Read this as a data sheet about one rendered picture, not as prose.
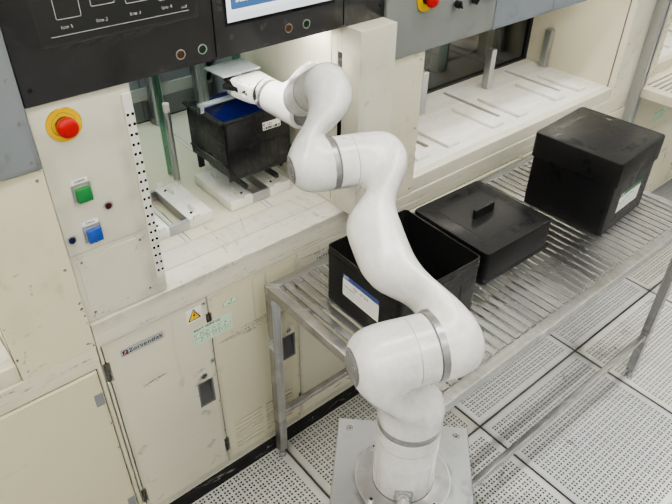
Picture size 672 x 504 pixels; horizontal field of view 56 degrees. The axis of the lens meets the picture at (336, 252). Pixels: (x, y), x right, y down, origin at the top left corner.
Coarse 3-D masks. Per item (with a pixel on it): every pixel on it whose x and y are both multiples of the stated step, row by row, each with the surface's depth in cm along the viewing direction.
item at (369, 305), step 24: (408, 216) 175; (336, 240) 163; (408, 240) 179; (432, 240) 171; (336, 264) 161; (432, 264) 174; (456, 264) 166; (336, 288) 166; (360, 288) 156; (456, 288) 158; (360, 312) 161; (384, 312) 152; (408, 312) 149
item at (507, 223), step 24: (456, 192) 196; (480, 192) 196; (432, 216) 185; (456, 216) 185; (480, 216) 185; (504, 216) 185; (528, 216) 186; (456, 240) 178; (480, 240) 176; (504, 240) 176; (528, 240) 181; (480, 264) 174; (504, 264) 179
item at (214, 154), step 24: (216, 72) 170; (240, 72) 170; (192, 120) 181; (216, 120) 169; (240, 120) 170; (264, 120) 175; (192, 144) 186; (216, 144) 175; (240, 144) 174; (264, 144) 179; (288, 144) 185; (216, 168) 192; (240, 168) 177; (264, 168) 183
